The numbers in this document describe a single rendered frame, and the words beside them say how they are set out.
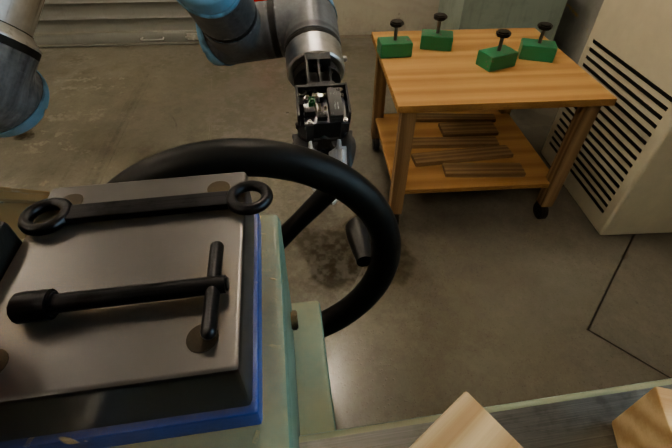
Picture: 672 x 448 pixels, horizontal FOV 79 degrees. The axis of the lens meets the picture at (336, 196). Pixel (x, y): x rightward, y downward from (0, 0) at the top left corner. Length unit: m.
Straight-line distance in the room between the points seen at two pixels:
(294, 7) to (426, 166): 0.99
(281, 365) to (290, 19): 0.58
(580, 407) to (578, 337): 1.20
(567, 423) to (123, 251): 0.22
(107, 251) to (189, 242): 0.03
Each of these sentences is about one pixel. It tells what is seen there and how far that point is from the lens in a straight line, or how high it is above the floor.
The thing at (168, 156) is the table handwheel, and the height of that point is 0.95.
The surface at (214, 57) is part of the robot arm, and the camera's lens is 0.72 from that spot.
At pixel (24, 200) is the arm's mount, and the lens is 0.82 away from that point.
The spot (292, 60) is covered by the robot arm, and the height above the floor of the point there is 0.86.
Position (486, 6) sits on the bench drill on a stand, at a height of 0.50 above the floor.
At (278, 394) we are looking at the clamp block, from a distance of 0.17.
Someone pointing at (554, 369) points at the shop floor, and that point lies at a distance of 1.37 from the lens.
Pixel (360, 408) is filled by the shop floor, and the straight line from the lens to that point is 1.19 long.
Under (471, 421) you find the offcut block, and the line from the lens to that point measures 0.20.
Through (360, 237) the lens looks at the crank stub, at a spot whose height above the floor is 0.80.
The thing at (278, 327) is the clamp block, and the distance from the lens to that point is 0.19.
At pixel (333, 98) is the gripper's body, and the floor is 0.85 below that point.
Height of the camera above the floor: 1.12
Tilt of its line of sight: 42 degrees down
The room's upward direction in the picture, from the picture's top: straight up
